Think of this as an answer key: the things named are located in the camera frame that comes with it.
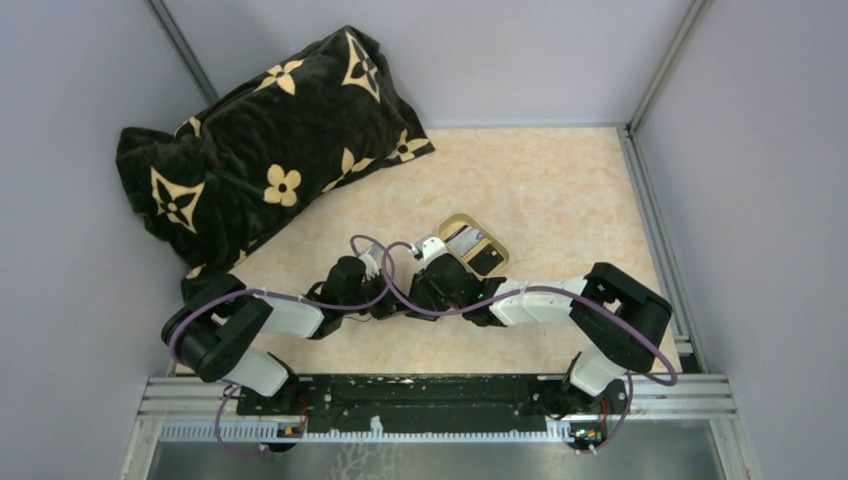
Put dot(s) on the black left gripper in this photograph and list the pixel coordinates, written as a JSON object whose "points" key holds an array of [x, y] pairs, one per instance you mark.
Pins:
{"points": [[382, 307]]}

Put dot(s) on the black floral pillow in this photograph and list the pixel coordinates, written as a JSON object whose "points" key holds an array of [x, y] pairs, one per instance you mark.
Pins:
{"points": [[232, 176]]}

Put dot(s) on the beige oval card holder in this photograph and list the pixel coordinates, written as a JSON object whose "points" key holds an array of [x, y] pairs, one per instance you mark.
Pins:
{"points": [[454, 221]]}

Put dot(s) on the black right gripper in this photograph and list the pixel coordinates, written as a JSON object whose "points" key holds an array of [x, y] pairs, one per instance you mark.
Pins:
{"points": [[424, 291]]}

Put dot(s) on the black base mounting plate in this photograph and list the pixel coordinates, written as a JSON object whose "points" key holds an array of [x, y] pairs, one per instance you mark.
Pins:
{"points": [[426, 404]]}

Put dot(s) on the aluminium frame rail front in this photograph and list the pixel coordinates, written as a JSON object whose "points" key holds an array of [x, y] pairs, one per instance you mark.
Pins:
{"points": [[188, 409]]}

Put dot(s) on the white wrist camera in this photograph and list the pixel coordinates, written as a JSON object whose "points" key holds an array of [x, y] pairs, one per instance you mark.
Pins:
{"points": [[429, 248], [372, 259]]}

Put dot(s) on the aluminium right side rail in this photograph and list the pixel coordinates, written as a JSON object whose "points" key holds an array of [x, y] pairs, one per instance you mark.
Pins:
{"points": [[663, 257]]}

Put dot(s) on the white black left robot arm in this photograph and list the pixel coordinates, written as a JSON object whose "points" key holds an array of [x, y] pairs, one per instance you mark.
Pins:
{"points": [[213, 333]]}

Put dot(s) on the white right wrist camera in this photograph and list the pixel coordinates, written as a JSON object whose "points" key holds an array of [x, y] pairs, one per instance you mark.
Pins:
{"points": [[429, 248]]}

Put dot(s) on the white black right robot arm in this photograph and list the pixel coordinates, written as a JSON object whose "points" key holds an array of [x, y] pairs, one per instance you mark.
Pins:
{"points": [[624, 320]]}

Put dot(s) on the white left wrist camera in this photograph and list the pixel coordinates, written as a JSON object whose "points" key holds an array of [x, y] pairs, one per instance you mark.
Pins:
{"points": [[372, 259]]}

